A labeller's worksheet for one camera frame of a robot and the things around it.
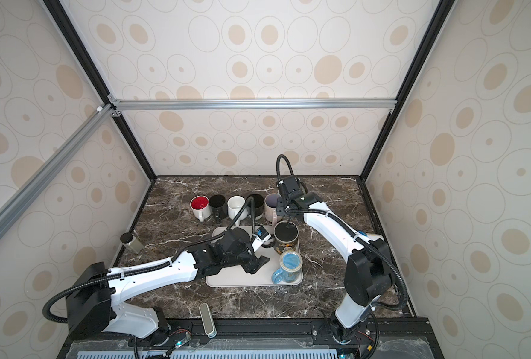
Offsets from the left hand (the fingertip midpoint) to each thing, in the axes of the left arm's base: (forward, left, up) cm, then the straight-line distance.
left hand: (269, 252), depth 77 cm
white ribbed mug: (+29, +16, -11) cm, 35 cm away
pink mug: (+21, 0, -7) cm, 23 cm away
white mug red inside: (+27, +32, -12) cm, 44 cm away
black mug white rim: (+26, +23, -8) cm, 35 cm away
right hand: (+19, -6, +1) cm, 20 cm away
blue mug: (-2, -8, -4) cm, 9 cm away
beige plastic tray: (-4, +3, -13) cm, 14 cm away
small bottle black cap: (+7, +53, -6) cm, 54 cm away
